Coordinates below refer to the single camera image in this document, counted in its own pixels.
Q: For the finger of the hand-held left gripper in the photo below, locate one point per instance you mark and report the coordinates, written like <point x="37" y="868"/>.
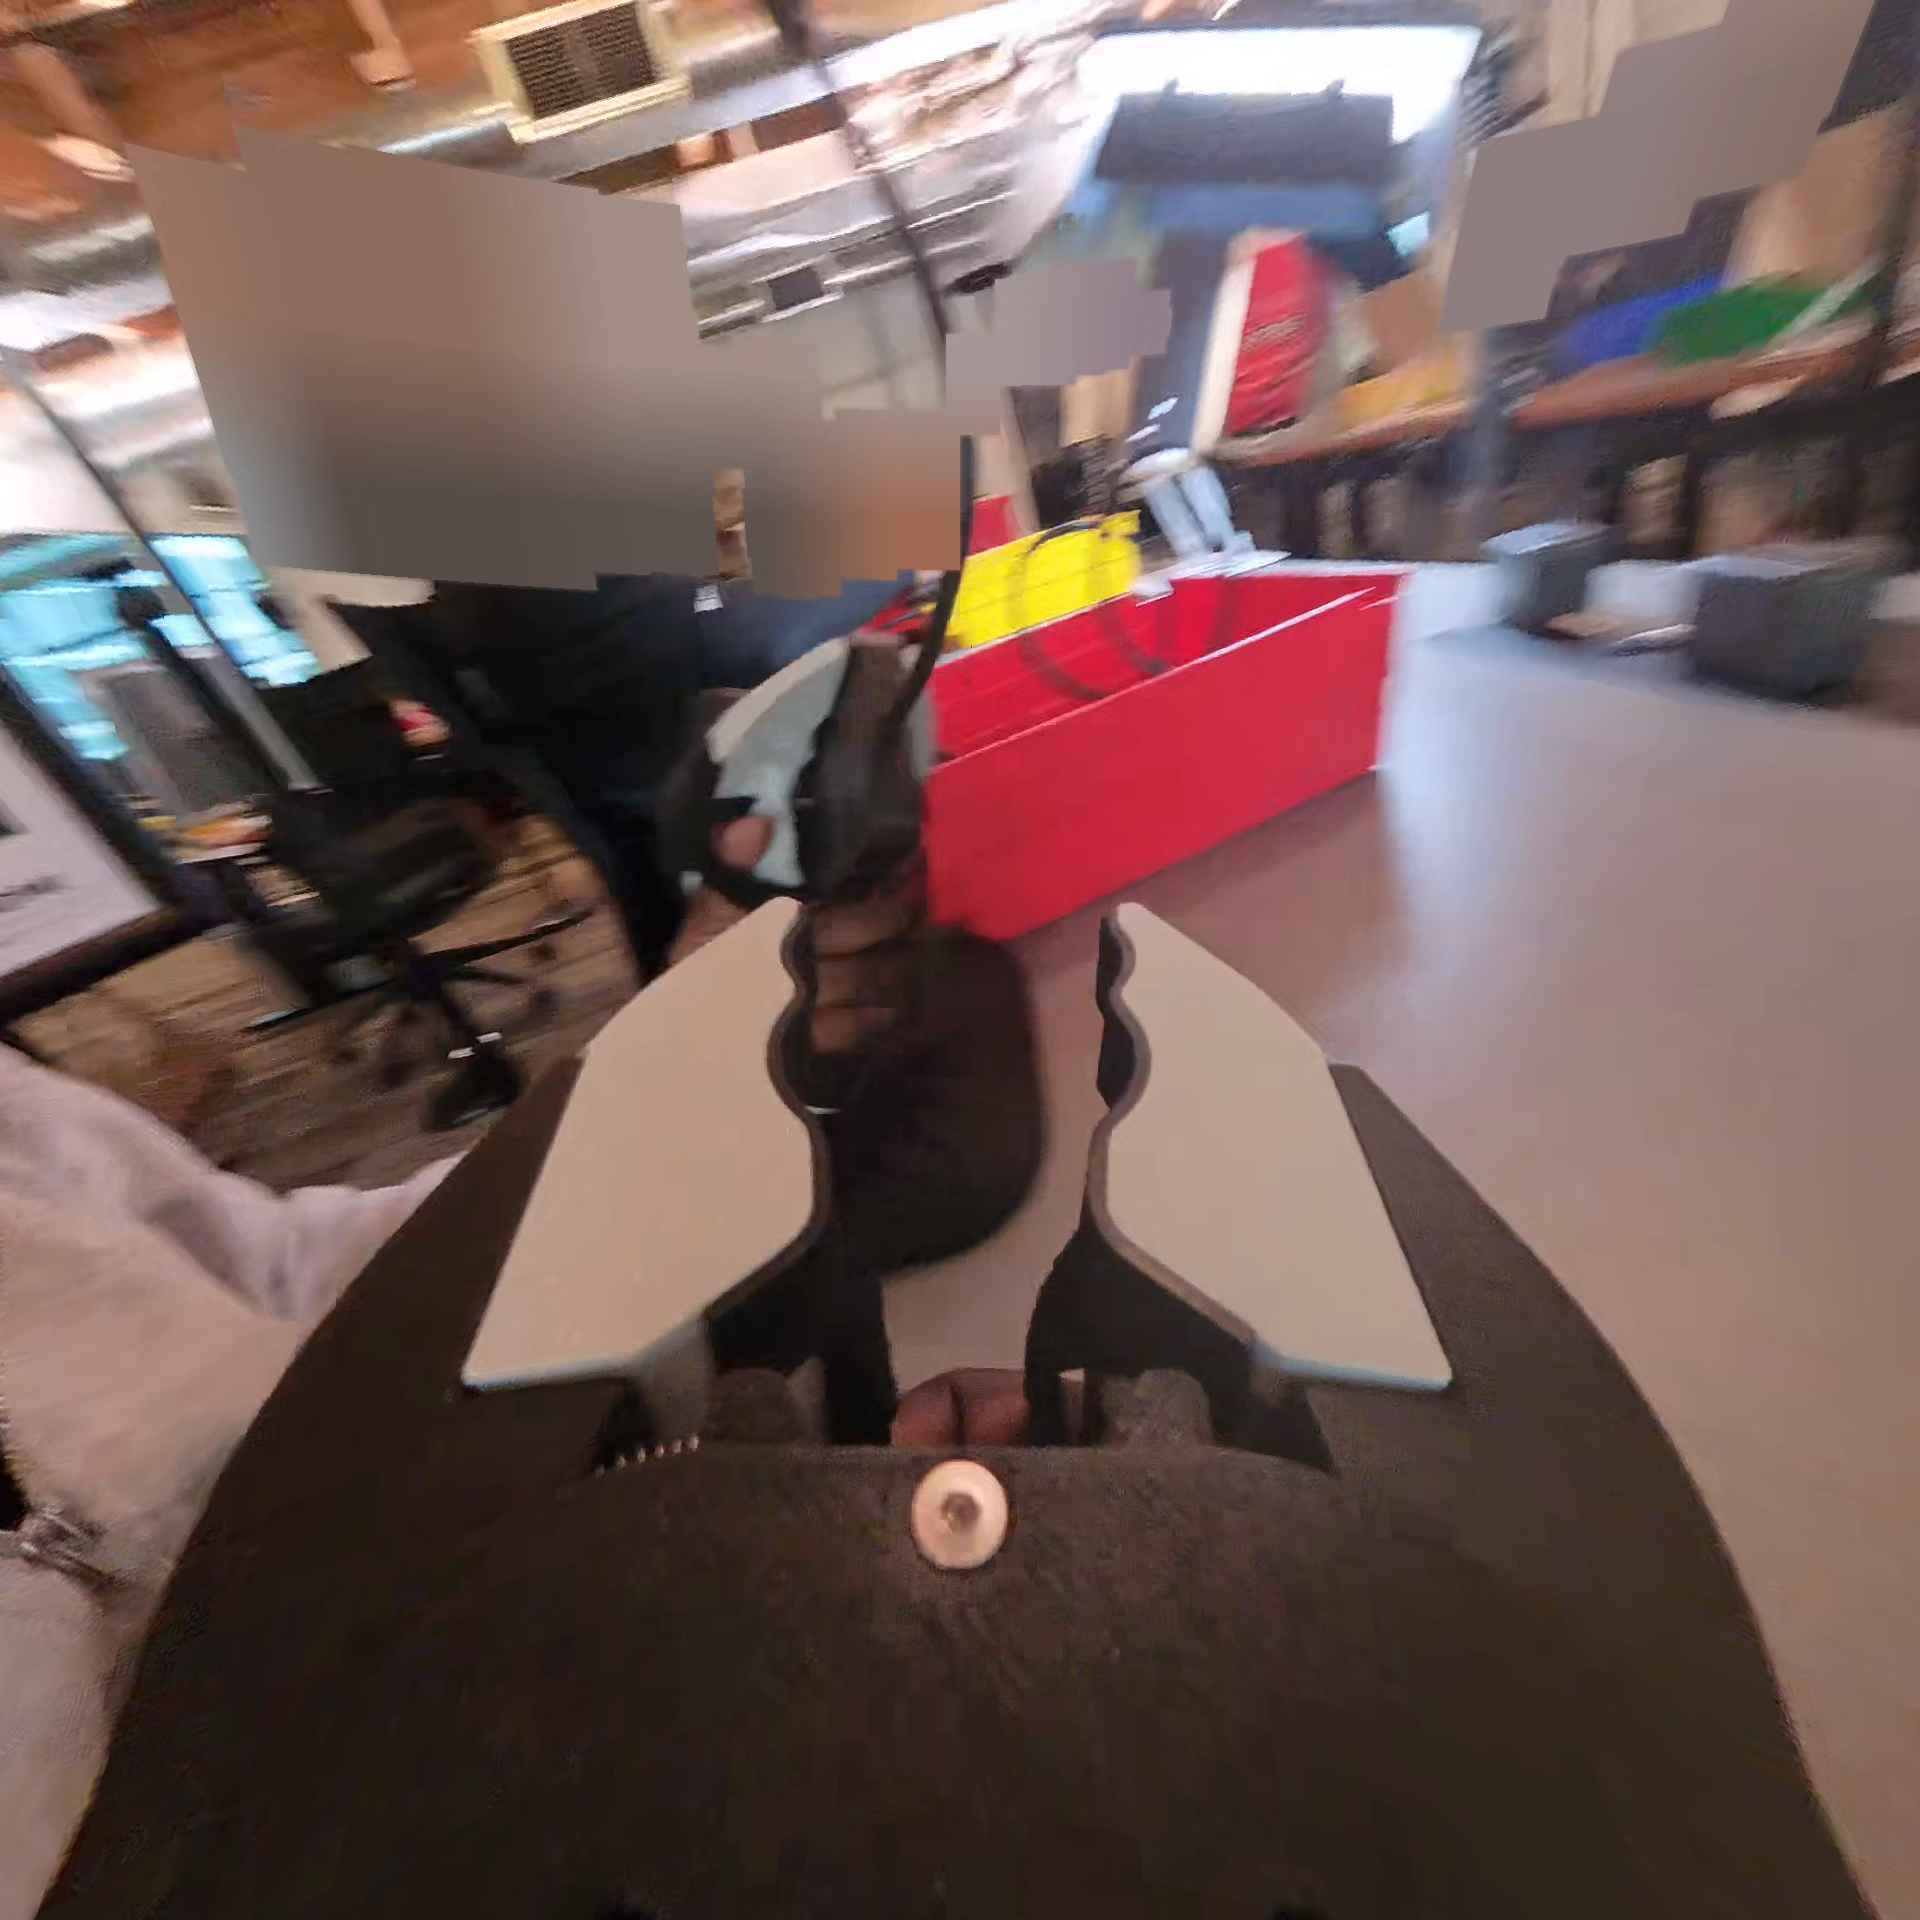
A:
<point x="772" y="705"/>

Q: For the black office chair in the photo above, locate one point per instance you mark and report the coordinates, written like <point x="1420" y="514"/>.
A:
<point x="405" y="886"/>

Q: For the red and white jacket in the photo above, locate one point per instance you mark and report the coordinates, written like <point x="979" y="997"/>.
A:
<point x="1274" y="337"/>

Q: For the blue plastic bin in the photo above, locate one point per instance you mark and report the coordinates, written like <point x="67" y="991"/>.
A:
<point x="1627" y="323"/>

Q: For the person's left hand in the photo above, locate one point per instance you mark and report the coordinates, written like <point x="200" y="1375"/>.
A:
<point x="861" y="976"/>

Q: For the yellow plastic bin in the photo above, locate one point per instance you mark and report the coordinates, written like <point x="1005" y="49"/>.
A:
<point x="1049" y="577"/>

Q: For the person's right hand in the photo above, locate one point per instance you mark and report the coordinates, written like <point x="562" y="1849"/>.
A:
<point x="958" y="1411"/>

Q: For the black dimpled foam cushion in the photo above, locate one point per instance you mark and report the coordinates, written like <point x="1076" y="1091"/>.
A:
<point x="958" y="1110"/>

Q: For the green plastic bin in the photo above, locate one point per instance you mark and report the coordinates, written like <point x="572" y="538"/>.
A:
<point x="1769" y="315"/>

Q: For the person's left forearm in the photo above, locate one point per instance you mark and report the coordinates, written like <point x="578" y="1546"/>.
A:
<point x="149" y="1246"/>

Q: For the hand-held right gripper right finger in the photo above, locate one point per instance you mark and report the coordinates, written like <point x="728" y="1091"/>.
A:
<point x="1258" y="1200"/>

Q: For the red plastic bin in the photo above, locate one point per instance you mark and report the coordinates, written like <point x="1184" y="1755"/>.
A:
<point x="1169" y="751"/>

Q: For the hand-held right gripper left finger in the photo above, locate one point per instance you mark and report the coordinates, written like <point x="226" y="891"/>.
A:
<point x="660" y="1200"/>

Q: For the white air vent grille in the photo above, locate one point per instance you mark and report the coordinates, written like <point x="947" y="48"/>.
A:
<point x="578" y="60"/>

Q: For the LED light panel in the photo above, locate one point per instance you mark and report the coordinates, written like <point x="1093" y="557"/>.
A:
<point x="1274" y="137"/>

